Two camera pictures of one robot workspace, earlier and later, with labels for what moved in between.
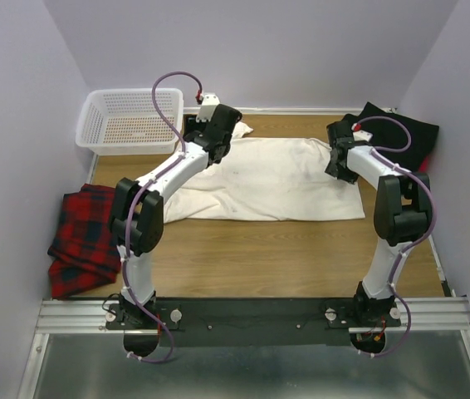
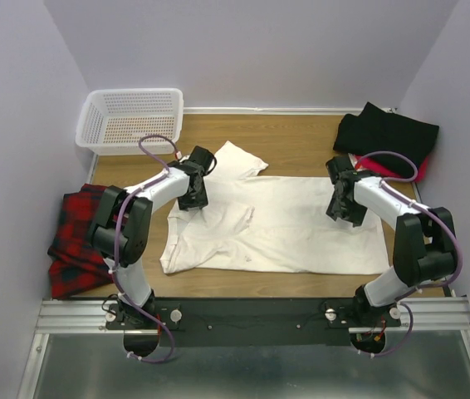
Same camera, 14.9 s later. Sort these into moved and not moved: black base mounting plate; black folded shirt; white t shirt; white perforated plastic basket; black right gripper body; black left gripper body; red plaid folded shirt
Moved: white t shirt; black left gripper body; black right gripper body
Not moved: black base mounting plate; white perforated plastic basket; red plaid folded shirt; black folded shirt
